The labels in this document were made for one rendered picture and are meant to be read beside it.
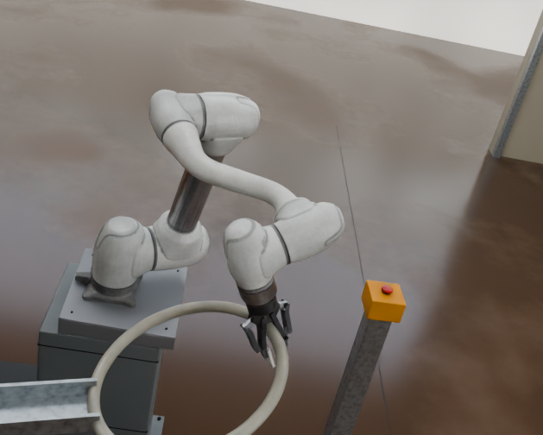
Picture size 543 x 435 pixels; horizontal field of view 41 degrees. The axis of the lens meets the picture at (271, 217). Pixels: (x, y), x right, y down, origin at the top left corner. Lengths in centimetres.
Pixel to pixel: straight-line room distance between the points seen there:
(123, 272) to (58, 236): 195
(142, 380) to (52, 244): 187
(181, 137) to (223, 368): 189
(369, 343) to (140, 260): 83
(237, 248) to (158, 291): 103
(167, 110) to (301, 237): 58
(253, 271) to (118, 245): 84
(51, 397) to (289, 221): 71
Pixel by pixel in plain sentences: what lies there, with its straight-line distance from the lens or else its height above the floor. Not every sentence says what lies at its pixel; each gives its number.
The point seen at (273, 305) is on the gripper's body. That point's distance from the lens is 173.
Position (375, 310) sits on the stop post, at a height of 104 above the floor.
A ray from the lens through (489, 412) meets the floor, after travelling 391.
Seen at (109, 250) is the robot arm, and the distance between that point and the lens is 240.
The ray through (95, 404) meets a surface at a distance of 179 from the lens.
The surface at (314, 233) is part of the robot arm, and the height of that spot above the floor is 161.
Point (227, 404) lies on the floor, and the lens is 345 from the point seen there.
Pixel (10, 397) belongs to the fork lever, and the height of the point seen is 113.
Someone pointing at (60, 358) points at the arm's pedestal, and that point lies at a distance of 256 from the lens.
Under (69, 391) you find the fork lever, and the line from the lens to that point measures 183.
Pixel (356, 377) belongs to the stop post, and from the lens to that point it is 266.
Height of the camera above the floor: 245
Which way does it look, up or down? 30 degrees down
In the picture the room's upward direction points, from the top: 13 degrees clockwise
